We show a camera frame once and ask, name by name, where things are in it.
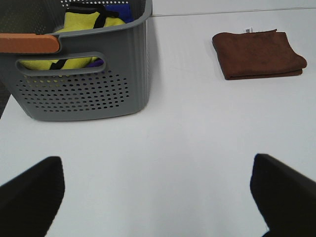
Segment orange wooden basket handle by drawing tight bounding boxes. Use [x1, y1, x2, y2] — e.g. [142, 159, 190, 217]
[0, 33, 60, 53]

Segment yellow cloth with black strap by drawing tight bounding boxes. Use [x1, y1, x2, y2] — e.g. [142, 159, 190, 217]
[20, 4, 125, 71]

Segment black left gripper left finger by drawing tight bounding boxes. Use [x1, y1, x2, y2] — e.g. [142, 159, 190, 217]
[0, 157, 65, 237]

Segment brown towel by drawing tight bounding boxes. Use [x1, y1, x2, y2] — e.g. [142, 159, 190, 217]
[212, 29, 307, 80]

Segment blue cloth in basket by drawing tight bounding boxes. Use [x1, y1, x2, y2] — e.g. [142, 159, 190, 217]
[88, 2, 135, 68]

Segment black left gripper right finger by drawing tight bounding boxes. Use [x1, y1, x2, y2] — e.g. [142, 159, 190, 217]
[250, 154, 316, 237]

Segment grey perforated plastic basket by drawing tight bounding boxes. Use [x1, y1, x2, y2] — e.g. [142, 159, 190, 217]
[0, 0, 153, 121]

